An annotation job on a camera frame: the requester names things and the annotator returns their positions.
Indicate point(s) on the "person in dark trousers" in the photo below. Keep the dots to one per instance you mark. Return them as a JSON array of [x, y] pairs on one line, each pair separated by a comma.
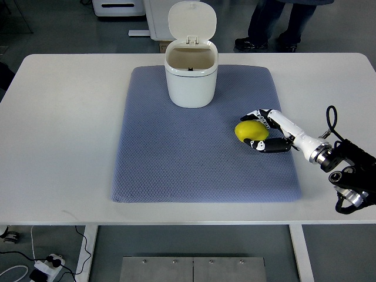
[[264, 19]]

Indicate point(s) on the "person in black clothes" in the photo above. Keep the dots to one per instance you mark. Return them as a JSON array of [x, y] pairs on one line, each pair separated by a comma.
[[6, 76]]

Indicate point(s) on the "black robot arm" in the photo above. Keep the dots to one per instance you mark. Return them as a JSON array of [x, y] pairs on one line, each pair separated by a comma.
[[352, 171]]

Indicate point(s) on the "metal floor plate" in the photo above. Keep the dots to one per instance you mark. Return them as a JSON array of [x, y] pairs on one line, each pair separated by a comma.
[[193, 269]]

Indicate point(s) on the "caster wheel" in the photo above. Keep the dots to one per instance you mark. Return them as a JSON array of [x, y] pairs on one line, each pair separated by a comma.
[[9, 236]]

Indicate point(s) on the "blue quilted mat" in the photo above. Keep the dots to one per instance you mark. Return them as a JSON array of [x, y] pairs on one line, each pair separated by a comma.
[[171, 154]]

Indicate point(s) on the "white trash bin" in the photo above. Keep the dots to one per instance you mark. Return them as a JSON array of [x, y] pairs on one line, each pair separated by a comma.
[[191, 60]]

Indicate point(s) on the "white cabinet base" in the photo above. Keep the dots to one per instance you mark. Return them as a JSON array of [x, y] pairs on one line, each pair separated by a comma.
[[157, 19]]

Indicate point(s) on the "yellow lemon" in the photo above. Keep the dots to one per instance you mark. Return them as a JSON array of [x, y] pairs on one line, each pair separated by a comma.
[[251, 129]]

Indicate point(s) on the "cardboard box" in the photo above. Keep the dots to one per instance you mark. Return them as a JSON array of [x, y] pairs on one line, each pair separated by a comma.
[[163, 46]]

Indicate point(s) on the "white appliance with slot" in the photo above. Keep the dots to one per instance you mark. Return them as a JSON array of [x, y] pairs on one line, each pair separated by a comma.
[[103, 8]]

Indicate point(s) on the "white power strip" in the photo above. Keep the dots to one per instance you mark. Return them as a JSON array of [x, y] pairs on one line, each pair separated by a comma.
[[51, 266]]

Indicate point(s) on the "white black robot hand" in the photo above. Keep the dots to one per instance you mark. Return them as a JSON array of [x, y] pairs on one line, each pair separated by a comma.
[[284, 134]]

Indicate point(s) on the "right white table leg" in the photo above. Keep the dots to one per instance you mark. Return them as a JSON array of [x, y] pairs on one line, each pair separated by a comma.
[[304, 269]]

